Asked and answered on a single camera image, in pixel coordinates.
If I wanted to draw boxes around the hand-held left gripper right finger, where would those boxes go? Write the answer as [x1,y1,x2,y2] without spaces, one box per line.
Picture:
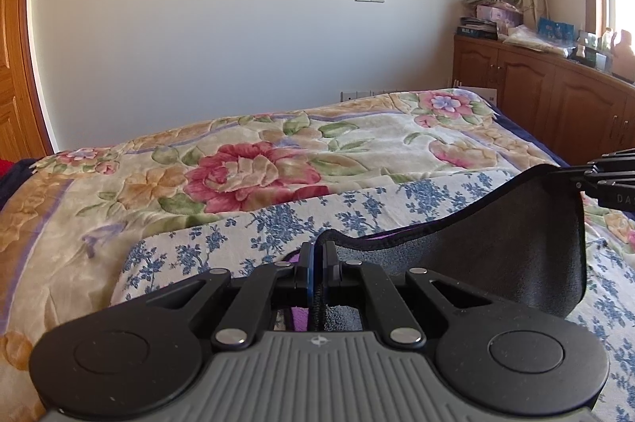
[320,241,503,349]

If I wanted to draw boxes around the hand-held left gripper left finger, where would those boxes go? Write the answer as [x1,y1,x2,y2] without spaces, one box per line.
[130,242,317,351]

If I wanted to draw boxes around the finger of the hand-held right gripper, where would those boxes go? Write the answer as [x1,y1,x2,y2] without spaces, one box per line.
[554,168,635,197]
[586,150,635,175]

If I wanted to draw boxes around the dark grey towel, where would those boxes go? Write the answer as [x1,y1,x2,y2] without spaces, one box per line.
[276,164,589,334]

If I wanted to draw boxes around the blue floral white sheet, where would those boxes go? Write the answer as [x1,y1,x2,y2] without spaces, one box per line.
[111,169,635,422]

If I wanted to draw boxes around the wooden cabinet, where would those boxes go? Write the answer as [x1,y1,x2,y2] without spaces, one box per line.
[451,34,635,166]

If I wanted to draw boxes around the blue picture box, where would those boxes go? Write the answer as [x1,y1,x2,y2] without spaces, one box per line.
[538,16,577,44]

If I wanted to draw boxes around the floral plush blanket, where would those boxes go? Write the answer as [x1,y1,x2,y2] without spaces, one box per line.
[0,89,635,422]

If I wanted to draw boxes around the clear plastic bag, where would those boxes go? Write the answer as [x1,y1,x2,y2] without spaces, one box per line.
[500,24,558,54]

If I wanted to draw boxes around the pink printed box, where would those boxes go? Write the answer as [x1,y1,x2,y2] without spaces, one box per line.
[475,3,523,33]

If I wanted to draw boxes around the dark blue flat box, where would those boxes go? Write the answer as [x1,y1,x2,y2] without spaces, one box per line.
[458,18,499,42]

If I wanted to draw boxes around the wooden wardrobe door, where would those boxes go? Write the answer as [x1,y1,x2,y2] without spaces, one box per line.
[0,0,55,163]

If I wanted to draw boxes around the low wall outlet strip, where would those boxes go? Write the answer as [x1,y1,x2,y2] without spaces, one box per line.
[340,89,393,102]

